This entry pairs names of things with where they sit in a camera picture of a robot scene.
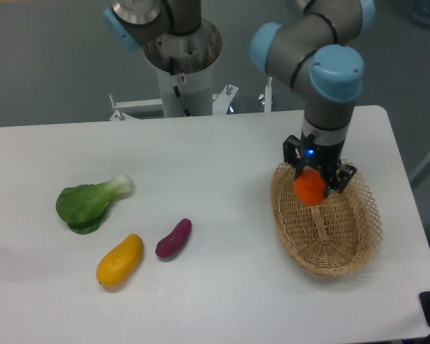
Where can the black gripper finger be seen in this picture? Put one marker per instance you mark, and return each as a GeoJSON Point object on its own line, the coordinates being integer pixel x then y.
{"type": "Point", "coordinates": [337, 177]}
{"type": "Point", "coordinates": [293, 153]}

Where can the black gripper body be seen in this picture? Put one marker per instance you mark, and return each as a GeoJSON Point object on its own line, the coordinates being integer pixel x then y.
{"type": "Point", "coordinates": [320, 149]}

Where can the orange fruit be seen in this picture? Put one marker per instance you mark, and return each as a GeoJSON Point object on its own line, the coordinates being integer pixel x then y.
{"type": "Point", "coordinates": [310, 187]}

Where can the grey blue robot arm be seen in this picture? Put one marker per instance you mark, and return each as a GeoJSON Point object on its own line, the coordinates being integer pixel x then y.
{"type": "Point", "coordinates": [312, 58]}

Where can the woven wicker basket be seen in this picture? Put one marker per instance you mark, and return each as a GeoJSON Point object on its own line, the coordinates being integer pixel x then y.
{"type": "Point", "coordinates": [336, 238]}

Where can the purple sweet potato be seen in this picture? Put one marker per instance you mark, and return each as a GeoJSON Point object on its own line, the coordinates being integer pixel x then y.
{"type": "Point", "coordinates": [174, 242]}

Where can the yellow mango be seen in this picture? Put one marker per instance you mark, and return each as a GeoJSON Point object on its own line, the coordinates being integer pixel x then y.
{"type": "Point", "coordinates": [118, 264]}

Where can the green bok choy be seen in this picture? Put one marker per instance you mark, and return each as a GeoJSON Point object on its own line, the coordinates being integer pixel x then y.
{"type": "Point", "coordinates": [85, 207]}

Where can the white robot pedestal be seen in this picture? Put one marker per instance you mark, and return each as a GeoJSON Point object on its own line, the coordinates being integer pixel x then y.
{"type": "Point", "coordinates": [184, 68]}

